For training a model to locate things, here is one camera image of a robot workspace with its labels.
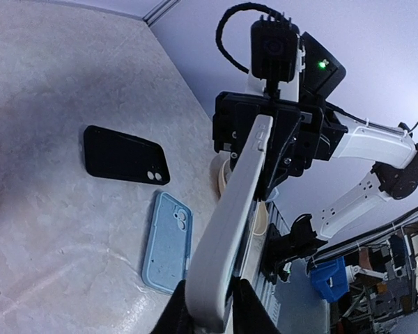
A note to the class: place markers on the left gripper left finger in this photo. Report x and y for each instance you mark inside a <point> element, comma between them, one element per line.
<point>175,318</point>

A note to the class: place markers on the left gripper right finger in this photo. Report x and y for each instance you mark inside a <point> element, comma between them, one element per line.
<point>249,314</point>

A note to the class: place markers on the black phone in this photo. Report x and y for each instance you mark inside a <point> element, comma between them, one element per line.
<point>211,267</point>

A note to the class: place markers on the light blue phone case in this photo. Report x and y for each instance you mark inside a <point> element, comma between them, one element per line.
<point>169,245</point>

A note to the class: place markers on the light blue mug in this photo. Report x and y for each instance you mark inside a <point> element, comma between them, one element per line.
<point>273,195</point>

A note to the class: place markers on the blue plastic bin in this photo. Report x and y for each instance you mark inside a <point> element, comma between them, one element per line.
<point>329,279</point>

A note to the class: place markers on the beige round plate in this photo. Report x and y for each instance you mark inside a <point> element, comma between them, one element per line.
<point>224,188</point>

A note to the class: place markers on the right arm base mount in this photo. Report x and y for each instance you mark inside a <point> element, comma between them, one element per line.
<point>302,241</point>

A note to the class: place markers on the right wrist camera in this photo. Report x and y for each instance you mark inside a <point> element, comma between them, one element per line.
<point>274,47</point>

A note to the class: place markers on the right aluminium frame post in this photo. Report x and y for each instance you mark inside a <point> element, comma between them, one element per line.
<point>159,11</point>

